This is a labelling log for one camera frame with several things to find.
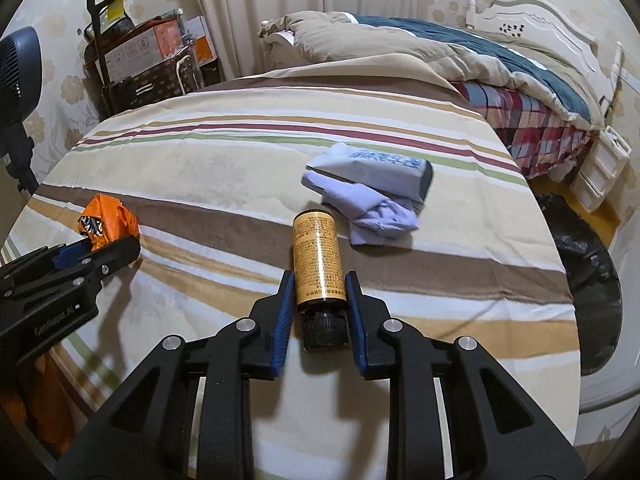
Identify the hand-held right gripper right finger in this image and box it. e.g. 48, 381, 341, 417
344, 270, 587, 480

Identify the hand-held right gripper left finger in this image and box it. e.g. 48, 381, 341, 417
55, 270, 297, 480

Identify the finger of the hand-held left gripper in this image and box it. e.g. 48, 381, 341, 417
0, 239, 94, 281
0, 234, 142, 311

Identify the orange plastic wrapper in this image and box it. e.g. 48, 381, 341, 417
77, 193, 141, 253

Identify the gold bottle with black cap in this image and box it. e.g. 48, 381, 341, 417
291, 208, 351, 352

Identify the black trash bin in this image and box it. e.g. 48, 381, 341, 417
536, 192, 623, 376

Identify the orange cloth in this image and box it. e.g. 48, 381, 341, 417
0, 352, 76, 456

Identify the lavender cloth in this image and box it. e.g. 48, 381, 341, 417
301, 170, 418, 247

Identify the striped tablecloth table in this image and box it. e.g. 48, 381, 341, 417
0, 67, 581, 480

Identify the white blue-printed plastic packet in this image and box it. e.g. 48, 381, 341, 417
305, 142, 435, 213

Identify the brown patterned bag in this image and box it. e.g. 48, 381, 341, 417
102, 55, 206, 111

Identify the dark blue standing fan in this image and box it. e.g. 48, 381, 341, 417
0, 26, 43, 196

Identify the orange and white cardboard box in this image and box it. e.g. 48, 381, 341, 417
105, 22, 186, 83

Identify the black trolley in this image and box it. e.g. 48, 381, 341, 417
85, 0, 126, 111

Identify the small white and orange box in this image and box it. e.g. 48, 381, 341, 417
182, 15, 221, 68

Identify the checkered bed blanket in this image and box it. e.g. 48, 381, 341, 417
452, 80, 598, 181

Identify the bed with patchwork quilt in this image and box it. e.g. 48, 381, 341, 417
257, 10, 608, 128

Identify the white plastic drawer unit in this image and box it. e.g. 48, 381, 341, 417
570, 127, 632, 213

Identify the white bed frame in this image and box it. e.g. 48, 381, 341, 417
467, 0, 626, 121

